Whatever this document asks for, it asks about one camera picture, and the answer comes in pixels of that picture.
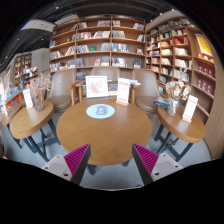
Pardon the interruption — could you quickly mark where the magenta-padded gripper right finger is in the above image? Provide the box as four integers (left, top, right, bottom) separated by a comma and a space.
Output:
131, 143, 184, 186

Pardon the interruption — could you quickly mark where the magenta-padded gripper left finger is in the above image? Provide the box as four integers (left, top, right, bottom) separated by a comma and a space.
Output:
41, 143, 92, 186

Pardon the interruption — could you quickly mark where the round light blue mouse pad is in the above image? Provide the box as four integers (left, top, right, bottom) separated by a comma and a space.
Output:
85, 103, 116, 120

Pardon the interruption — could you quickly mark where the round wooden side table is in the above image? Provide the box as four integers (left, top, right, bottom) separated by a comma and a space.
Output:
153, 104, 207, 163
9, 99, 61, 163

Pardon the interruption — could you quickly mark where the stack of books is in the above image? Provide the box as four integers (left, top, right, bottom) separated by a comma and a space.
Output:
153, 96, 171, 109

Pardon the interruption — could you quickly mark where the brown wooden-armed armchair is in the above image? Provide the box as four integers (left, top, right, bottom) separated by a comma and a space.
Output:
46, 68, 78, 113
68, 66, 141, 106
133, 68, 161, 114

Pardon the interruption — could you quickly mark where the small white red table sign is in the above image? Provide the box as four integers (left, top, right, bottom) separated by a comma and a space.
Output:
22, 88, 34, 110
181, 94, 199, 123

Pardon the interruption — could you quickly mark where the large white red table sign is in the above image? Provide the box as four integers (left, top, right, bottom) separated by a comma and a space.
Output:
115, 77, 131, 107

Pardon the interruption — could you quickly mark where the white framed flower picture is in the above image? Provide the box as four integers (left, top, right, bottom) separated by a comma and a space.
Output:
85, 75, 110, 99

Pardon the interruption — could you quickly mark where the dark cover book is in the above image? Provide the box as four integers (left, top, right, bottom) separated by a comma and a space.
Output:
107, 79, 119, 92

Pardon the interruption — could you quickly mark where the small distant bookshelf unit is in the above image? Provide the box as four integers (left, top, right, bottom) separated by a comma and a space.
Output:
13, 52, 33, 79

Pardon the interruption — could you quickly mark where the tall angled wooden bookshelf unit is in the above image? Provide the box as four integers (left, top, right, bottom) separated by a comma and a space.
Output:
144, 18, 216, 116

